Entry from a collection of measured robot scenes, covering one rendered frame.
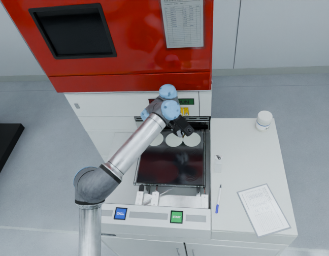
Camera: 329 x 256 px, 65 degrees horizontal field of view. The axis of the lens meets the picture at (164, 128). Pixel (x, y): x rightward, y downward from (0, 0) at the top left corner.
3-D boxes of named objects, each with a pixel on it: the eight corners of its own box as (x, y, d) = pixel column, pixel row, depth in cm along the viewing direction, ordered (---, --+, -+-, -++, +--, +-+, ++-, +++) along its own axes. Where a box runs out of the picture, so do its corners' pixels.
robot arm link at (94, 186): (73, 196, 81) (169, 91, 95) (70, 189, 91) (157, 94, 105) (100, 218, 85) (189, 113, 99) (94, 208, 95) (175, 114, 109)
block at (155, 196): (153, 194, 132) (152, 191, 129) (159, 194, 131) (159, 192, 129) (151, 209, 127) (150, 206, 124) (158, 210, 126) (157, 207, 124)
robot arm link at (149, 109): (145, 112, 103) (164, 95, 106) (136, 113, 113) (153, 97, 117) (157, 127, 105) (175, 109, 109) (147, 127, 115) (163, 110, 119)
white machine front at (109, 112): (87, 128, 173) (61, 84, 142) (210, 129, 160) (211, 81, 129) (86, 132, 171) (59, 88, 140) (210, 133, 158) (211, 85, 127)
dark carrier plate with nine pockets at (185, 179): (145, 130, 156) (145, 130, 156) (203, 131, 151) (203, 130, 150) (136, 182, 135) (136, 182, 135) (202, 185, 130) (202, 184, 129)
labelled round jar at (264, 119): (254, 122, 141) (257, 110, 134) (267, 122, 140) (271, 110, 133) (256, 132, 137) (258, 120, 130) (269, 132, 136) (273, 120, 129)
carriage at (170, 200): (137, 195, 135) (136, 193, 133) (208, 199, 130) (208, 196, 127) (135, 210, 130) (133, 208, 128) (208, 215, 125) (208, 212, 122)
